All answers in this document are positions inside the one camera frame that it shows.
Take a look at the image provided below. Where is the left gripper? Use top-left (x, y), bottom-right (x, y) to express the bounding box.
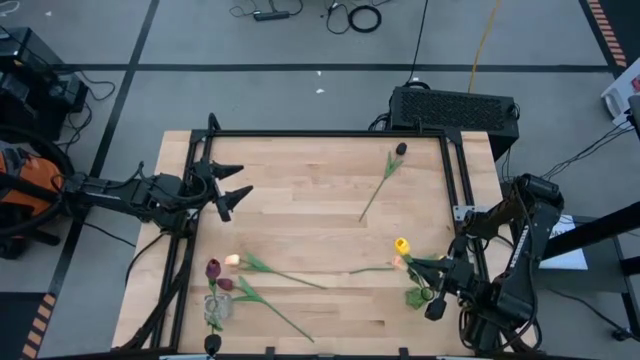
top-left (185, 158), bottom-right (255, 224)

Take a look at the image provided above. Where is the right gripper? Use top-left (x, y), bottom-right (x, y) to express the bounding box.
top-left (408, 237), bottom-right (476, 322)

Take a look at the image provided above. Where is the long green stem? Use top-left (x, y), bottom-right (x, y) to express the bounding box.
top-left (348, 255), bottom-right (409, 276)

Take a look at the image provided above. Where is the yellow artificial tulip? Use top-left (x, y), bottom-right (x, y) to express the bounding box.
top-left (393, 237), bottom-right (427, 311)

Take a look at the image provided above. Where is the peach cream artificial tulip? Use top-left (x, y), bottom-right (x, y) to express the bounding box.
top-left (224, 252), bottom-right (328, 291)

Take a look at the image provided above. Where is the red artificial tulip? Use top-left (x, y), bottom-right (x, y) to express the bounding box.
top-left (216, 275), bottom-right (316, 344)
top-left (205, 257), bottom-right (223, 304)

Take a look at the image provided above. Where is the small green stem leaf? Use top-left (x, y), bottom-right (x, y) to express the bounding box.
top-left (358, 142), bottom-right (409, 223)

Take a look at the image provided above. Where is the dark artificial tulip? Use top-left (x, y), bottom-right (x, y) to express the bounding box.
top-left (203, 313), bottom-right (225, 358)

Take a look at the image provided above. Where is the clear glass vase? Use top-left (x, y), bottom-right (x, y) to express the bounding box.
top-left (203, 292), bottom-right (234, 323)

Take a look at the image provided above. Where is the white paper sheet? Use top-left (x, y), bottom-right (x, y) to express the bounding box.
top-left (538, 213), bottom-right (590, 272)

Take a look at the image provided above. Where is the black perforated computer case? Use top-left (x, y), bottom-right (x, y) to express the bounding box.
top-left (388, 85), bottom-right (521, 162)

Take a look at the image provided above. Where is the black power strip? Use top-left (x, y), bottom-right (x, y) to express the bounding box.
top-left (252, 9), bottom-right (292, 23)

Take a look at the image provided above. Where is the black stand bar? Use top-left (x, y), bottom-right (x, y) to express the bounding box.
top-left (542, 199), bottom-right (640, 261)

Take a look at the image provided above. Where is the orange black shop vacuum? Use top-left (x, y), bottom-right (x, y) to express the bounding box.
top-left (0, 124), bottom-right (76, 251)

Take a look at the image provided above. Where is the black equipment case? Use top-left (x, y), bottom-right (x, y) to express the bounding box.
top-left (0, 27), bottom-right (90, 142)

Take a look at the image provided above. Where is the white device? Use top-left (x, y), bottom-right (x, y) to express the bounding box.
top-left (599, 58), bottom-right (640, 129)

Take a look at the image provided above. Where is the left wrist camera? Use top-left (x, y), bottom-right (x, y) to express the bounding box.
top-left (154, 174), bottom-right (191, 209)

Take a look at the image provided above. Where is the black aluminium table frame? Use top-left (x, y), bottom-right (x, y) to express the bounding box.
top-left (117, 112), bottom-right (494, 354)

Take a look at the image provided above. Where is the coiled black cable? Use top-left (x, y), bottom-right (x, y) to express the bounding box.
top-left (346, 4), bottom-right (384, 35)

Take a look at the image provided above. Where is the yellow hanging cable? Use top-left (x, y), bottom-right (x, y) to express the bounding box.
top-left (467, 0), bottom-right (503, 95)

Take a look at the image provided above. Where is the black hanging cable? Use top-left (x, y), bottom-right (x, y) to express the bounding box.
top-left (405, 0), bottom-right (431, 86)

